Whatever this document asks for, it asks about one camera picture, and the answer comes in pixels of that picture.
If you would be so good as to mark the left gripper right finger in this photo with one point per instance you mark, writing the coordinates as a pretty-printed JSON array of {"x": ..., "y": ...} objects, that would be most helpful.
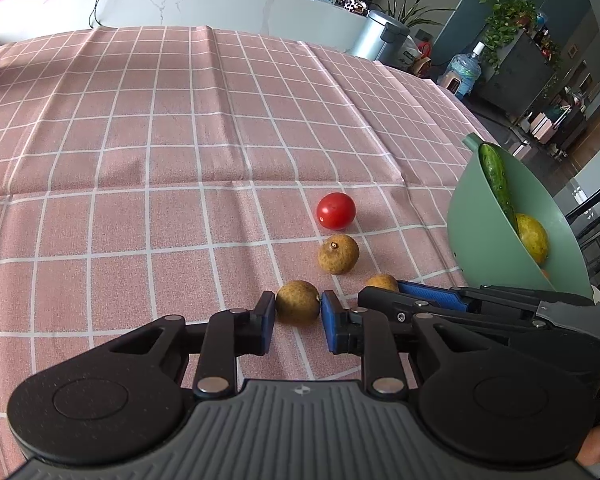
[{"x": 384, "y": 347}]

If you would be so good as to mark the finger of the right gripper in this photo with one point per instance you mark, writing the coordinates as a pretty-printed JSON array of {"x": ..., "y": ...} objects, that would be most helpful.
[
  {"x": 489, "y": 298},
  {"x": 401, "y": 308}
]

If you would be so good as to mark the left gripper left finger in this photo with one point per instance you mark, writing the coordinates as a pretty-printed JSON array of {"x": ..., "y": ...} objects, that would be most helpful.
[{"x": 228, "y": 335}]

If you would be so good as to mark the green colander bowl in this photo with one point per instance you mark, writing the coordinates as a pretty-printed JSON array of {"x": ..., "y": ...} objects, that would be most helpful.
[{"x": 485, "y": 245}]

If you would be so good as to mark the brown longan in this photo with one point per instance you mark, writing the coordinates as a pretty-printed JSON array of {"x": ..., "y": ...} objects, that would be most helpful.
[
  {"x": 383, "y": 281},
  {"x": 297, "y": 303},
  {"x": 338, "y": 255}
]

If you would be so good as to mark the red cherry tomato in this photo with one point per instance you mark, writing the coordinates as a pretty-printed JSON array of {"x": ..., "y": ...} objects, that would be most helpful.
[{"x": 336, "y": 211}]

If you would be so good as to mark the yellow-green pear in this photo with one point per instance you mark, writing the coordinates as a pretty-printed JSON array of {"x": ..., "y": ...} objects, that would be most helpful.
[{"x": 534, "y": 237}]

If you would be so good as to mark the green cucumber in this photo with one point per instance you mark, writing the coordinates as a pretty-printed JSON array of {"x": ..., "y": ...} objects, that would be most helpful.
[{"x": 494, "y": 170}]

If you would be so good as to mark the pink checkered tablecloth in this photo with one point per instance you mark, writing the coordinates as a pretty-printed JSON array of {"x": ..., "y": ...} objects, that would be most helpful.
[{"x": 158, "y": 170}]

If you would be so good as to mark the dark grey cabinet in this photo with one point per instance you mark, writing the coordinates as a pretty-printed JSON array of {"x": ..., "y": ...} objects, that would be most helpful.
[{"x": 520, "y": 78}]

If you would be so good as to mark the blue water jug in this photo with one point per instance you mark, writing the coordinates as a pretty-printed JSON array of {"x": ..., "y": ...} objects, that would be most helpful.
[{"x": 462, "y": 72}]

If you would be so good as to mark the silver trash bin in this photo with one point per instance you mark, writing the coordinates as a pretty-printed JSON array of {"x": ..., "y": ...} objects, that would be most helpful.
[{"x": 381, "y": 38}]

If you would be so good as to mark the hanging green plant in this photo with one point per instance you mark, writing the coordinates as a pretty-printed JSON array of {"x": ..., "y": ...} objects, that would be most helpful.
[{"x": 507, "y": 18}]

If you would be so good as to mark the potted leafy plant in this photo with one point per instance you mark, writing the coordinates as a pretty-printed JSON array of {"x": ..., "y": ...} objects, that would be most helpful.
[{"x": 410, "y": 12}]

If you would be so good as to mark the white tv cabinet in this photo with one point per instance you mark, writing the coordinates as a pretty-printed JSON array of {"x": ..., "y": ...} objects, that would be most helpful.
[{"x": 312, "y": 21}]

